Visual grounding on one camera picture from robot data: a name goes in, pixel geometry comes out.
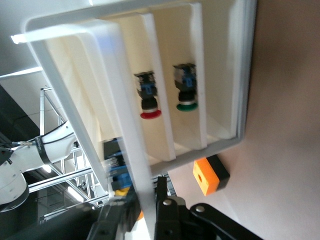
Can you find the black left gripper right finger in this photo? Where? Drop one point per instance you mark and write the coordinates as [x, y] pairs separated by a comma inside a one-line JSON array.
[[170, 220]]

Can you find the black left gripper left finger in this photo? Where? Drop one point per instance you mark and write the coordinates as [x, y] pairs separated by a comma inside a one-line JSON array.
[[117, 217]]

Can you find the white plastic drawer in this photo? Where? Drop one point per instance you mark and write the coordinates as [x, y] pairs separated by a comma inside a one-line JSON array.
[[225, 75], [160, 100], [120, 100], [200, 75]]

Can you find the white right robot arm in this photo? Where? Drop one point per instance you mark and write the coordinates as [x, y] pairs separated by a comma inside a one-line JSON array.
[[22, 162]]

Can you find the white drawer cabinet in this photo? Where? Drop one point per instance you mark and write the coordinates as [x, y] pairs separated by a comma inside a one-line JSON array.
[[246, 75]]

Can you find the orange box with black base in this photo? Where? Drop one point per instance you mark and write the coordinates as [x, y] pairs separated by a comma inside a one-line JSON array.
[[205, 177]]

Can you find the aluminium profile frame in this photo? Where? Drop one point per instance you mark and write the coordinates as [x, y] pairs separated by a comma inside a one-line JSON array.
[[75, 175]]

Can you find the red push button switch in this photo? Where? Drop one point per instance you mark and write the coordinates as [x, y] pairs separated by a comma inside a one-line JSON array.
[[148, 100]]

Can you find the green push button switch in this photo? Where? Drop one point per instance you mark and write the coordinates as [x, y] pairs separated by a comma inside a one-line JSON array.
[[186, 87]]

